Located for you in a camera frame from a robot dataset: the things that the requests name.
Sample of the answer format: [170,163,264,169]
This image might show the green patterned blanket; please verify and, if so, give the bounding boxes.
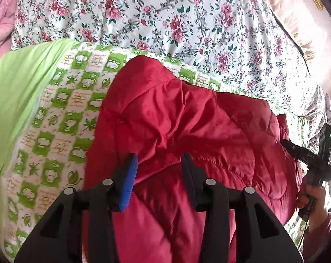
[0,38,319,262]

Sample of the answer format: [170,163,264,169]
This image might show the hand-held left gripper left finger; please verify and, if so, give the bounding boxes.
[15,153,139,263]

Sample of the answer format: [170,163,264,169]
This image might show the red quilted jacket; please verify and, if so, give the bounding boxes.
[82,55,303,263]

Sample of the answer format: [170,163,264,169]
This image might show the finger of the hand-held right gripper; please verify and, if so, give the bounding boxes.
[280,139,316,167]

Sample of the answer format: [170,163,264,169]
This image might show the white floral quilt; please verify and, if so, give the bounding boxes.
[11,0,331,143]

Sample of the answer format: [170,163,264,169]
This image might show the pink quilt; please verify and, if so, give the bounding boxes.
[0,0,18,59]

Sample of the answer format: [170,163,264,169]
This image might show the black cable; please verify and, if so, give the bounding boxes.
[297,214,311,254]

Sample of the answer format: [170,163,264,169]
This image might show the person's right hand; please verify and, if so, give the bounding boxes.
[296,175,331,233]

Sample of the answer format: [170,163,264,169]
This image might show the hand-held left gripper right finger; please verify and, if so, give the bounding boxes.
[180,153,303,263]

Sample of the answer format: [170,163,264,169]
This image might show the beige pillow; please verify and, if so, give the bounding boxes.
[253,0,331,88]

